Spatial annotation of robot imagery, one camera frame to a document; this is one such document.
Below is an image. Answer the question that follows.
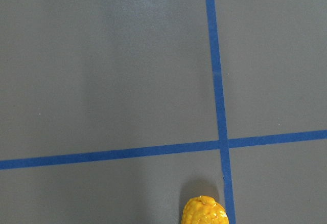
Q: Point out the yellow corn cob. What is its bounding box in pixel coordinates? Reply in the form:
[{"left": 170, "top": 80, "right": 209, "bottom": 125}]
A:
[{"left": 181, "top": 195, "right": 229, "bottom": 224}]

